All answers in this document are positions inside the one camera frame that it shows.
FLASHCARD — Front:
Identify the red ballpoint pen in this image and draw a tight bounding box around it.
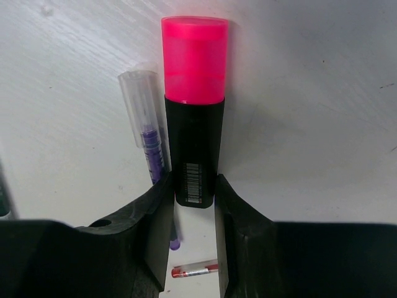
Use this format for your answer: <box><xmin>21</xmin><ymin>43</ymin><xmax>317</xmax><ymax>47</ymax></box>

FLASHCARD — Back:
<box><xmin>171</xmin><ymin>260</ymin><xmax>218</xmax><ymax>278</ymax></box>

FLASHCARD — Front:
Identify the purple gel pen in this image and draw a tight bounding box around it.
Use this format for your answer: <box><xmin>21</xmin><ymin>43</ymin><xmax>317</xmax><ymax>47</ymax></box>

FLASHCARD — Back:
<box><xmin>117</xmin><ymin>70</ymin><xmax>182</xmax><ymax>251</ymax></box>

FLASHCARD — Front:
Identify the black pink highlighter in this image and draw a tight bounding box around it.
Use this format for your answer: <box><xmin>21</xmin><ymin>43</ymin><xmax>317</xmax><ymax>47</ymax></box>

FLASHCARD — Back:
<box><xmin>161</xmin><ymin>16</ymin><xmax>229</xmax><ymax>209</ymax></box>

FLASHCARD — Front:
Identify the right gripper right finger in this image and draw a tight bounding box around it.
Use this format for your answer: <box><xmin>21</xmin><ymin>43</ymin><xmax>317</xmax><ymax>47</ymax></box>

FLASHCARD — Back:
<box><xmin>215</xmin><ymin>175</ymin><xmax>396</xmax><ymax>297</ymax></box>

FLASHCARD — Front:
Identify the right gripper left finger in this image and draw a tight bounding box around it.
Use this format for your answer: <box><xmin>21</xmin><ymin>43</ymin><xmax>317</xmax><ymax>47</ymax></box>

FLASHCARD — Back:
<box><xmin>1</xmin><ymin>174</ymin><xmax>174</xmax><ymax>297</ymax></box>

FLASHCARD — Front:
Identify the black green highlighter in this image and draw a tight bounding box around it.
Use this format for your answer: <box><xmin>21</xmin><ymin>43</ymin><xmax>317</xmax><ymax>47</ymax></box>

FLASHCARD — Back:
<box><xmin>0</xmin><ymin>166</ymin><xmax>16</xmax><ymax>220</ymax></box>

